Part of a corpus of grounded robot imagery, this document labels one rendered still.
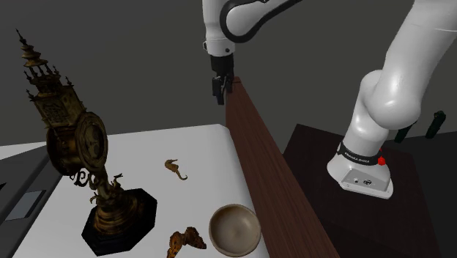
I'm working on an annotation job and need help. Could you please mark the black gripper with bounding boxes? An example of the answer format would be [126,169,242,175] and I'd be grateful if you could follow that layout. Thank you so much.
[209,53,235,106]

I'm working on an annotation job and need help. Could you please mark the small golden seahorse figure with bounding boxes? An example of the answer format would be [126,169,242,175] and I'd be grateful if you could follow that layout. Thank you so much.
[164,158,189,182]

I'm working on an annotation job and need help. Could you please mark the beige ceramic bowl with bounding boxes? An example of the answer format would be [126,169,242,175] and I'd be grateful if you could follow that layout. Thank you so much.
[208,203,263,258]

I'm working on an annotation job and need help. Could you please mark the ornate brass tower clock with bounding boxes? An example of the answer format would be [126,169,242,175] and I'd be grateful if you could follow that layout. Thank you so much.
[15,28,158,257]

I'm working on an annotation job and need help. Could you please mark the large brown seahorse figure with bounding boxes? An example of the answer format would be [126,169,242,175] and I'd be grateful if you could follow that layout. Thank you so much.
[166,226,207,258]

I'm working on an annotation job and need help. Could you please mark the dark green cylinder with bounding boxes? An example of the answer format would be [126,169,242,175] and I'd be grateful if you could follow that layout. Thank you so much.
[424,110,447,140]
[393,120,418,144]

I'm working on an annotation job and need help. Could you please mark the dark robot stand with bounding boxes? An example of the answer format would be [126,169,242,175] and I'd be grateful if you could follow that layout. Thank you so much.
[282,123,444,258]

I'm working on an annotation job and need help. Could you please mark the grey side cabinet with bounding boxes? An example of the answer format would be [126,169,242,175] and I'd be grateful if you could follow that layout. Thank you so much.
[0,144,64,248]

